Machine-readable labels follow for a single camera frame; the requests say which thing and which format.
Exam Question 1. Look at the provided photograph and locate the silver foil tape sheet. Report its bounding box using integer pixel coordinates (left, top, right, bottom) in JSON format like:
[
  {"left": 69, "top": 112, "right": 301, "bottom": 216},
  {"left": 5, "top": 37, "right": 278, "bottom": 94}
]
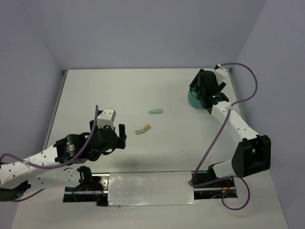
[{"left": 108, "top": 172, "right": 196, "bottom": 207}]

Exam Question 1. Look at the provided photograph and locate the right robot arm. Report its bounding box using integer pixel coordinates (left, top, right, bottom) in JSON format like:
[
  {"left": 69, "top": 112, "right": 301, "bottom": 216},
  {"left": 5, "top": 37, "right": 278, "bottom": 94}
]
[{"left": 188, "top": 69, "right": 271, "bottom": 187}]

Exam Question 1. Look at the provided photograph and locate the grey eraser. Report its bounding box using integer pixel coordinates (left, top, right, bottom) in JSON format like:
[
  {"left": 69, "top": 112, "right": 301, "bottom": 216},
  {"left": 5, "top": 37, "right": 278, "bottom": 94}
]
[{"left": 135, "top": 128, "right": 146, "bottom": 135}]

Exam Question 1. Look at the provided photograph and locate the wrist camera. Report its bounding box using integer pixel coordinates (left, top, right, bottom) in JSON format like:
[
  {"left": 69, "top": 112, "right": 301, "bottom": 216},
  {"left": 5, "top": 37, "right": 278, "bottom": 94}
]
[
  {"left": 213, "top": 64, "right": 229, "bottom": 83},
  {"left": 97, "top": 108, "right": 116, "bottom": 130}
]

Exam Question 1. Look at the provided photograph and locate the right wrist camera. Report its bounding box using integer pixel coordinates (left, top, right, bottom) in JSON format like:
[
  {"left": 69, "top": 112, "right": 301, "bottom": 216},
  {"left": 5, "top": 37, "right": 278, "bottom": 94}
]
[{"left": 213, "top": 64, "right": 229, "bottom": 83}]

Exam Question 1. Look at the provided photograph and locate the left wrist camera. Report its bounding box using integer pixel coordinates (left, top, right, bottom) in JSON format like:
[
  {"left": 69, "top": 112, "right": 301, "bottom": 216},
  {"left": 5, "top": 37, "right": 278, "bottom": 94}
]
[{"left": 97, "top": 108, "right": 116, "bottom": 130}]

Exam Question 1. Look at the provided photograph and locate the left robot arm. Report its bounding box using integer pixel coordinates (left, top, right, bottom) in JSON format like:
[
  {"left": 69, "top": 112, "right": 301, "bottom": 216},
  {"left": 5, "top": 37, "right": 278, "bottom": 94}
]
[{"left": 0, "top": 121, "right": 127, "bottom": 202}]

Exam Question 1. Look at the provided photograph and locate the teal round organizer container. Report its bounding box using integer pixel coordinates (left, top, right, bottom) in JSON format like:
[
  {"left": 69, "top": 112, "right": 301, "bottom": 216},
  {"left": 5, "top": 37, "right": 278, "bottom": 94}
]
[{"left": 188, "top": 83, "right": 203, "bottom": 109}]

